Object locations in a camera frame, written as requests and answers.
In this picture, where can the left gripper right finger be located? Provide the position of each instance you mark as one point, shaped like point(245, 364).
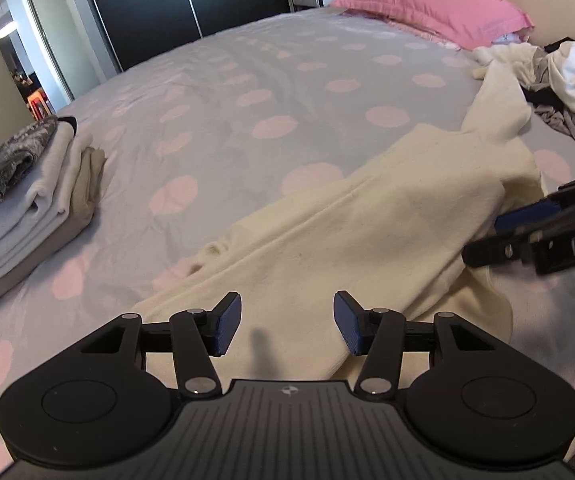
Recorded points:
point(378, 335)

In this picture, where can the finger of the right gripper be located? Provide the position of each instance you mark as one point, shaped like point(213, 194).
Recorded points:
point(497, 249)
point(529, 214)

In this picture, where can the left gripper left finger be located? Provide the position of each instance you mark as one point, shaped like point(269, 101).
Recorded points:
point(197, 336)

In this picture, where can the cream sweater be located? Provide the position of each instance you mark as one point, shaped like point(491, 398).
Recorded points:
point(391, 234)

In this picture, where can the pile of unfolded clothes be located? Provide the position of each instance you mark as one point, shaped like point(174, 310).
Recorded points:
point(547, 78)

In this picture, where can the grey pink-dotted bedspread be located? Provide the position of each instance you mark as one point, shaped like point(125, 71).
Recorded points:
point(206, 134)

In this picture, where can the pink pillow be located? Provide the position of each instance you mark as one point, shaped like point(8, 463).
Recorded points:
point(468, 23)

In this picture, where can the white folded towel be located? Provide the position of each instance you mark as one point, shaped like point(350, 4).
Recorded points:
point(51, 181)

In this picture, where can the dark floral folded garment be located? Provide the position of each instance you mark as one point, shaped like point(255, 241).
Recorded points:
point(22, 151)

